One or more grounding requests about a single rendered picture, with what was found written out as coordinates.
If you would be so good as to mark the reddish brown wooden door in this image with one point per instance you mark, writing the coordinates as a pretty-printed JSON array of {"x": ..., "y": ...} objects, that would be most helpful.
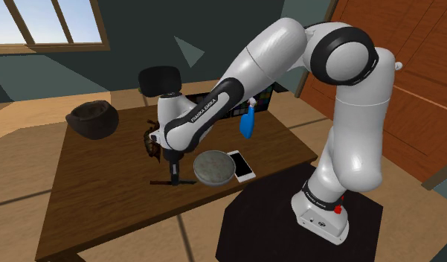
[{"x": 419, "y": 90}]

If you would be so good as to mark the brown wooden table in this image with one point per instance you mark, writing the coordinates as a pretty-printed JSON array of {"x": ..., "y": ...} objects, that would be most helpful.
[{"x": 100, "y": 174}]

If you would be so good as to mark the blue spray bottle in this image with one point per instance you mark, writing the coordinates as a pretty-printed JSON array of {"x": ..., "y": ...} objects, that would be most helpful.
[{"x": 247, "y": 123}]

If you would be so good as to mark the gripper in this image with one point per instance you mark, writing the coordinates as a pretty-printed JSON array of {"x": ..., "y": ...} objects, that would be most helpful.
[{"x": 173, "y": 156}]

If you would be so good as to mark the wooden framed window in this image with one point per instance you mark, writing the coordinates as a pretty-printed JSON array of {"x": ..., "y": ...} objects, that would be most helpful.
[{"x": 45, "y": 21}]

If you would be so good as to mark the thin dark brown stick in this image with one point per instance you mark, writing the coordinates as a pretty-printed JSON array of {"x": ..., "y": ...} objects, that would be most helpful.
[{"x": 159, "y": 182}]

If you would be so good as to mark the black round bowl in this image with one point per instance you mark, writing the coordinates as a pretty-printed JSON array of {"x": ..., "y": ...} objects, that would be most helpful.
[{"x": 94, "y": 121}]

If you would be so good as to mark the black robot stand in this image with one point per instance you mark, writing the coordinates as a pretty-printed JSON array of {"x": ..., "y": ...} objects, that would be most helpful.
[{"x": 259, "y": 225}]

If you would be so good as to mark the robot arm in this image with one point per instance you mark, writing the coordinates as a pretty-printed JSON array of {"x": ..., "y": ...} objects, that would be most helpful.
[{"x": 357, "y": 145}]

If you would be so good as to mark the black chair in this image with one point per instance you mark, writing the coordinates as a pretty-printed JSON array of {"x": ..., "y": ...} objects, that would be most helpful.
[{"x": 159, "y": 80}]

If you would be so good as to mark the grey round bowl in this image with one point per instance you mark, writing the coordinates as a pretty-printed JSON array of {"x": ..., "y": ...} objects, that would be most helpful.
[{"x": 213, "y": 167}]

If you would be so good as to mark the white smartphone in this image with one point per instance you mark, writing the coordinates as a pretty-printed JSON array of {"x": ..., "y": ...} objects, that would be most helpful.
[{"x": 242, "y": 166}]

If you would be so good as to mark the dark brown figure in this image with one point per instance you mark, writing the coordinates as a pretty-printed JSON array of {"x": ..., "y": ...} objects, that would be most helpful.
[{"x": 150, "y": 143}]

